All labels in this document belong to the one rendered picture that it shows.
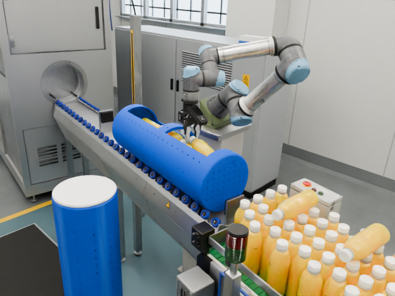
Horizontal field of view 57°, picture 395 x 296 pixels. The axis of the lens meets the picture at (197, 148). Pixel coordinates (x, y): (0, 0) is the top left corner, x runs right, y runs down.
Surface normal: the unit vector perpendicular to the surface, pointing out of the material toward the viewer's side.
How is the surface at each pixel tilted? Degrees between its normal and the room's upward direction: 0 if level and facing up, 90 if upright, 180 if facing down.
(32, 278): 0
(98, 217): 90
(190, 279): 0
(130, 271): 0
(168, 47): 90
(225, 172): 90
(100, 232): 90
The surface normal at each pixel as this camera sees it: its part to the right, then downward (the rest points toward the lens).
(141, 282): 0.04, -0.92
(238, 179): 0.60, 0.34
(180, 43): -0.69, 0.26
